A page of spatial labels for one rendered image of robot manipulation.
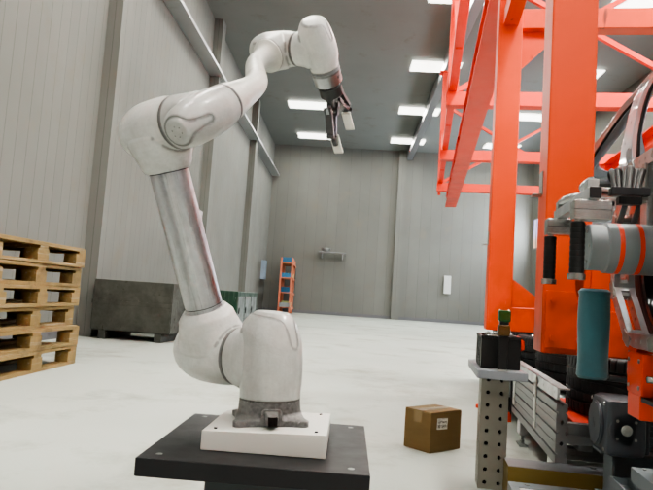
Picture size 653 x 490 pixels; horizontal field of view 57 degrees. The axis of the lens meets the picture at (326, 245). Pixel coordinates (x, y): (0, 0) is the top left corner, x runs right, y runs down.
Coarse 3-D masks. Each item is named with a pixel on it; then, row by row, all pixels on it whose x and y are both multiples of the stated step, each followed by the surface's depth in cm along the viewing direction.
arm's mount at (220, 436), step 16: (224, 416) 156; (304, 416) 160; (320, 416) 160; (208, 432) 138; (224, 432) 138; (240, 432) 138; (256, 432) 138; (272, 432) 139; (288, 432) 139; (304, 432) 140; (320, 432) 141; (208, 448) 138; (224, 448) 138; (240, 448) 138; (256, 448) 137; (272, 448) 137; (288, 448) 137; (304, 448) 137; (320, 448) 137
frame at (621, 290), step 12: (648, 156) 164; (624, 216) 187; (636, 216) 186; (612, 276) 191; (612, 288) 188; (624, 288) 188; (612, 300) 189; (636, 300) 183; (624, 312) 180; (636, 312) 179; (624, 324) 177; (636, 324) 178; (624, 336) 175; (636, 336) 166; (648, 336) 157; (636, 348) 165; (648, 348) 156
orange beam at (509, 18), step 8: (512, 0) 385; (520, 0) 384; (504, 8) 418; (512, 8) 395; (520, 8) 394; (504, 16) 415; (512, 16) 405; (520, 16) 405; (504, 24) 418; (512, 24) 418
